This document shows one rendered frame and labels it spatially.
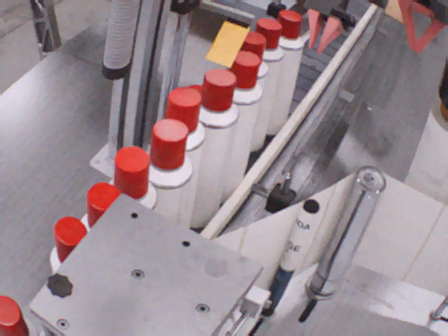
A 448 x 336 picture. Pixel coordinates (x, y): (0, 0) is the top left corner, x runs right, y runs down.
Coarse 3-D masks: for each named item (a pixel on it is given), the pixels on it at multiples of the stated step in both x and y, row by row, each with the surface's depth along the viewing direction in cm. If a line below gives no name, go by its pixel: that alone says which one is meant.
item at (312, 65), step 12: (360, 0) 139; (348, 12) 130; (360, 12) 132; (324, 24) 122; (348, 36) 120; (312, 48) 113; (324, 48) 114; (336, 48) 115; (312, 60) 109; (324, 60) 110; (300, 72) 105; (312, 72) 106; (336, 72) 112; (300, 84) 102; (312, 84) 103; (300, 96) 100; (312, 108) 102; (264, 144) 90; (252, 156) 88
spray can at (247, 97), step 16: (240, 64) 67; (256, 64) 68; (240, 80) 69; (256, 80) 70; (240, 96) 70; (256, 96) 70; (240, 112) 71; (256, 112) 72; (240, 128) 72; (240, 144) 74; (240, 160) 76; (240, 176) 78; (224, 192) 79
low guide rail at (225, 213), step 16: (368, 16) 124; (352, 32) 115; (336, 64) 104; (320, 80) 98; (304, 112) 92; (288, 128) 88; (272, 144) 85; (272, 160) 85; (256, 176) 80; (240, 192) 78; (224, 208) 76; (208, 224) 73; (224, 224) 76
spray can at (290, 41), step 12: (288, 12) 80; (288, 24) 79; (300, 24) 79; (288, 36) 80; (288, 48) 80; (300, 48) 81; (288, 60) 82; (300, 60) 84; (288, 72) 83; (288, 84) 85; (276, 96) 86; (288, 96) 87; (276, 108) 88; (288, 108) 89; (276, 120) 89; (276, 132) 91
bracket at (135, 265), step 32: (96, 224) 41; (128, 224) 42; (160, 224) 42; (96, 256) 39; (128, 256) 40; (160, 256) 40; (192, 256) 41; (224, 256) 41; (64, 288) 36; (96, 288) 37; (128, 288) 38; (160, 288) 38; (192, 288) 39; (224, 288) 39; (64, 320) 34; (96, 320) 35; (128, 320) 36; (160, 320) 36; (192, 320) 37; (224, 320) 37
